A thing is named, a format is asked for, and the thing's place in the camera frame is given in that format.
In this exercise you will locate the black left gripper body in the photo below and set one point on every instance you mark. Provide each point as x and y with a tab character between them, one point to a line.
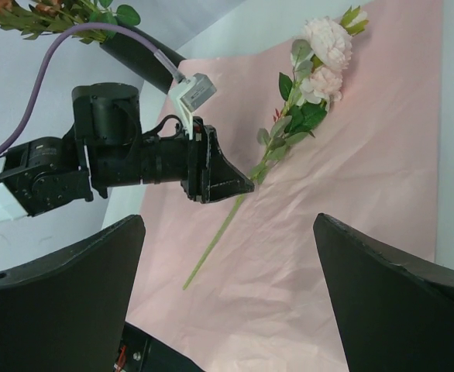
167	154

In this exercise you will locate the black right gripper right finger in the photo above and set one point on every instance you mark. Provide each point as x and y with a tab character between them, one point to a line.
394	311

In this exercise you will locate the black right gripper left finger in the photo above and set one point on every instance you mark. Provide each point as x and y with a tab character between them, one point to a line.
66	311

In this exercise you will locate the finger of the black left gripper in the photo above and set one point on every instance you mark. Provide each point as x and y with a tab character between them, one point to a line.
219	178

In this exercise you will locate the pink wrapping paper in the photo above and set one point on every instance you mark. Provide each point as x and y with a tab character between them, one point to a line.
260	302

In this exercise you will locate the small pink rose stem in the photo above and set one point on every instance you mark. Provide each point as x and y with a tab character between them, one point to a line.
319	58

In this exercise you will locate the rust orange rose stem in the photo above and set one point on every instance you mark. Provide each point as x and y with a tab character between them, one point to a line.
43	18

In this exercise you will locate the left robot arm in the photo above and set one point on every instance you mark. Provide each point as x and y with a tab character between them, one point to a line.
106	148

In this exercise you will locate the black conical vase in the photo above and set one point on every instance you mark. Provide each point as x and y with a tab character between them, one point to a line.
139	60

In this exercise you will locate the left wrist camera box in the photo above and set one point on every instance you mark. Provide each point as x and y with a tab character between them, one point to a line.
188	95

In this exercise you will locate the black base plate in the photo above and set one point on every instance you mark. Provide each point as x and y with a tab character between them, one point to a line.
139	351

